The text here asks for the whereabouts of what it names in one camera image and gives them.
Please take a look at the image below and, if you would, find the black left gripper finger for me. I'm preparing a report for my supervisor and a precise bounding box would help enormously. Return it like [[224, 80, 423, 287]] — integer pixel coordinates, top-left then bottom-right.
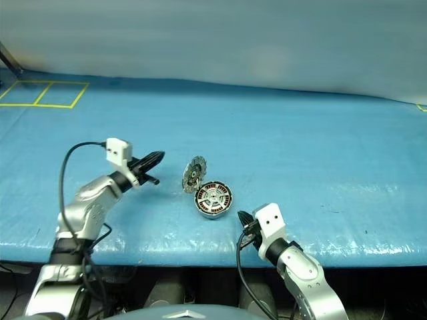
[[143, 150, 166, 162], [132, 155, 165, 175]]

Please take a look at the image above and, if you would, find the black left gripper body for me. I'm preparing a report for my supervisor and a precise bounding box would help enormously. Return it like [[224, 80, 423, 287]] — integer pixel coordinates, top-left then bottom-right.
[[127, 158, 161, 187]]

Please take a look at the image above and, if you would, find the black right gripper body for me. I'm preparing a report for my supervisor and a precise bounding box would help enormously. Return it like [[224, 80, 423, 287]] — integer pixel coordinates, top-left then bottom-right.
[[240, 219, 265, 249]]

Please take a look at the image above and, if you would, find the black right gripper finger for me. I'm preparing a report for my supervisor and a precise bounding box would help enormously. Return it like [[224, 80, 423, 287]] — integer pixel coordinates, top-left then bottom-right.
[[237, 210, 257, 227]]

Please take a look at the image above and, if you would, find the grey round motor housing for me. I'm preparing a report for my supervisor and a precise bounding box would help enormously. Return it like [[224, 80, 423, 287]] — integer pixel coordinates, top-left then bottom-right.
[[193, 180, 234, 220]]

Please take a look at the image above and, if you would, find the blue plastic table cover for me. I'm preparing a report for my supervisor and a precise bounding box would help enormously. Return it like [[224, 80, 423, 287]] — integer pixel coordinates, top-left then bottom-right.
[[0, 67, 427, 269]]

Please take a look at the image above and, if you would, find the grey robot torso with emblem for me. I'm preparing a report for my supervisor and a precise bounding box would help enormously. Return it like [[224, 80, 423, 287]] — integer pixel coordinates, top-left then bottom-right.
[[122, 303, 265, 320]]

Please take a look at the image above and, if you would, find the white foam backdrop sheet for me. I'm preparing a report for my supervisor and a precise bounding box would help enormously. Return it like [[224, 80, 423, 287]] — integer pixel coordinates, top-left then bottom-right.
[[0, 0, 427, 105]]

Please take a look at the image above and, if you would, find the metal stand leg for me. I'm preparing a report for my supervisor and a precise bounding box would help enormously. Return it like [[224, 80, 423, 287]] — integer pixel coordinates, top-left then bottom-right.
[[0, 41, 25, 75]]

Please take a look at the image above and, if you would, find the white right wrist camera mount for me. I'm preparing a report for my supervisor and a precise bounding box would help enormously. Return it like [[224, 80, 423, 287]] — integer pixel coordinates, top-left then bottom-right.
[[251, 203, 288, 261]]

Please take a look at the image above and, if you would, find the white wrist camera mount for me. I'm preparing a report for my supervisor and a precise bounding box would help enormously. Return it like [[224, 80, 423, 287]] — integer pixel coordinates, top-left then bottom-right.
[[104, 137, 141, 189], [251, 203, 288, 261]]

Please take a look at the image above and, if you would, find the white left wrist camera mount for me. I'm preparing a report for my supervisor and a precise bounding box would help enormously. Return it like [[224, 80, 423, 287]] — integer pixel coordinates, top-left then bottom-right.
[[104, 137, 141, 189]]

